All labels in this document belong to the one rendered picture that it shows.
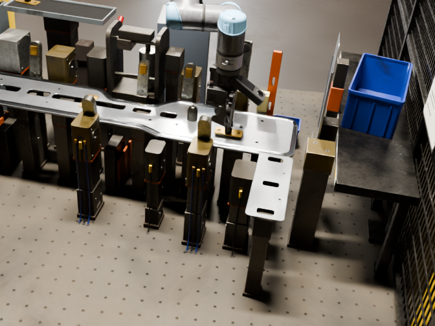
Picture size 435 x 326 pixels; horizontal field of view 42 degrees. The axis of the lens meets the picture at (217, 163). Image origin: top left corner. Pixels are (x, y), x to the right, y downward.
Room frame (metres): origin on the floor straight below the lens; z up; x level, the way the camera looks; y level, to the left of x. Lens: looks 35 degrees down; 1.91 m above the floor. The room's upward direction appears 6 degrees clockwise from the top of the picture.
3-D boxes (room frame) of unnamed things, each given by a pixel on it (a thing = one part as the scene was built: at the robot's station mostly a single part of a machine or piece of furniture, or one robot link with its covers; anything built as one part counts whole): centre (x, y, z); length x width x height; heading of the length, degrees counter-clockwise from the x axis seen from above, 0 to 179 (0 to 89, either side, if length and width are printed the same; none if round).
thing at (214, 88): (1.47, 0.00, 1.16); 0.09 x 0.08 x 0.12; 82
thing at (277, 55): (1.65, -0.15, 0.95); 0.03 x 0.01 x 0.50; 82
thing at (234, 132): (1.46, -0.02, 1.01); 0.08 x 0.04 x 0.01; 82
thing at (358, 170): (1.65, -0.49, 1.01); 0.90 x 0.22 x 0.03; 172
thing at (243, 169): (1.30, -0.08, 0.84); 0.12 x 0.07 x 0.28; 172
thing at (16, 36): (1.80, 0.73, 0.90); 0.13 x 0.08 x 0.41; 172
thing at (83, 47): (1.80, 0.49, 0.90); 0.05 x 0.05 x 0.40; 82
